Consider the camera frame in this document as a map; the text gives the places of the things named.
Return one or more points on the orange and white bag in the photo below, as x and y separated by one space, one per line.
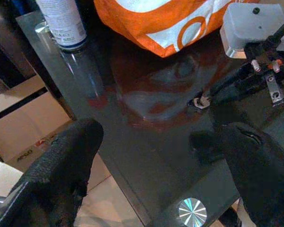
153 26

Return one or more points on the printed cardboard box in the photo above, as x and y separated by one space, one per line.
26 139

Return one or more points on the white spray can blue base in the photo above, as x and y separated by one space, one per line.
64 21

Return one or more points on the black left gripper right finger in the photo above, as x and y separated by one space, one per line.
260 170

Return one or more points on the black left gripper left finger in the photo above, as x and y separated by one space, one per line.
61 160

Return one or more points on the plain cardboard box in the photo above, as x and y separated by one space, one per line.
14 94

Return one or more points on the silver round table fitting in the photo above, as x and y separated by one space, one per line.
192 211
41 28

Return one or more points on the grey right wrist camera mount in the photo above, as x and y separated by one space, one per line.
246 26

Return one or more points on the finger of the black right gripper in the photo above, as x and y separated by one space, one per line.
239 97
232 79

